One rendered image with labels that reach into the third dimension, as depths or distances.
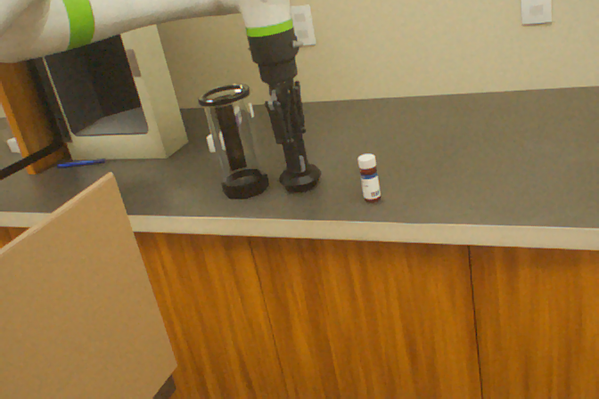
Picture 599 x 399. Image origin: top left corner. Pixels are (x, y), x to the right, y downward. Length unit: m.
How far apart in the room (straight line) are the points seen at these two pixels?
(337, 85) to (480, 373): 0.93
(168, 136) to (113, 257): 0.93
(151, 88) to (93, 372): 0.99
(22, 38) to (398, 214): 0.70
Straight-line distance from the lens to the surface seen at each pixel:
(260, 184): 1.37
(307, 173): 1.34
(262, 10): 1.22
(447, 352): 1.36
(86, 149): 1.87
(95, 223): 0.79
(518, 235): 1.14
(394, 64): 1.84
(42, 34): 1.11
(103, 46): 1.93
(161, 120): 1.71
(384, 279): 1.28
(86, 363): 0.81
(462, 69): 1.81
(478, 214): 1.18
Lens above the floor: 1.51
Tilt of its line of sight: 24 degrees down
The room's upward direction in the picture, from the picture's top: 11 degrees counter-clockwise
